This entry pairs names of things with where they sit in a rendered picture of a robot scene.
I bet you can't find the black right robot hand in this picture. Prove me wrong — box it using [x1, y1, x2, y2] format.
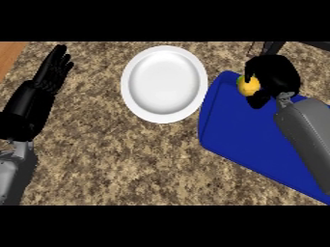
[243, 54, 302, 110]

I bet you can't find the blue tray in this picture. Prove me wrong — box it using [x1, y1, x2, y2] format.
[195, 70, 330, 206]

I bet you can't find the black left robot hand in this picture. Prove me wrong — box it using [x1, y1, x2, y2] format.
[0, 43, 74, 143]

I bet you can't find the white round plate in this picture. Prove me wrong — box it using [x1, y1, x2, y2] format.
[119, 44, 209, 124]

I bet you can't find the yellow lemon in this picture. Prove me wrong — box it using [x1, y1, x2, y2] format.
[234, 74, 262, 97]

